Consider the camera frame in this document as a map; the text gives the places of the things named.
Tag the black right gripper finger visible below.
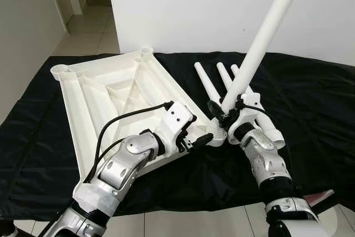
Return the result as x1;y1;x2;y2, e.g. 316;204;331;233
207;101;225;124

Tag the white plastic table top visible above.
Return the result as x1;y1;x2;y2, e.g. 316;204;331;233
50;47;228;182

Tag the black table cloth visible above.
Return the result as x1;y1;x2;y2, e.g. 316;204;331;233
0;52;355;221

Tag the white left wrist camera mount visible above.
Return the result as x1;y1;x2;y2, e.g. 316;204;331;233
161;101;196;138

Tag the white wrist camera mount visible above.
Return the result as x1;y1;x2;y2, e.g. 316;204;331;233
225;93;264;140
161;101;196;138

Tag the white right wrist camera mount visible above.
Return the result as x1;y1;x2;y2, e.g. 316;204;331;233
225;93;264;140

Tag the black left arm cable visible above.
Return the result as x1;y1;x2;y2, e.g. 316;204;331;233
94;102;174;179

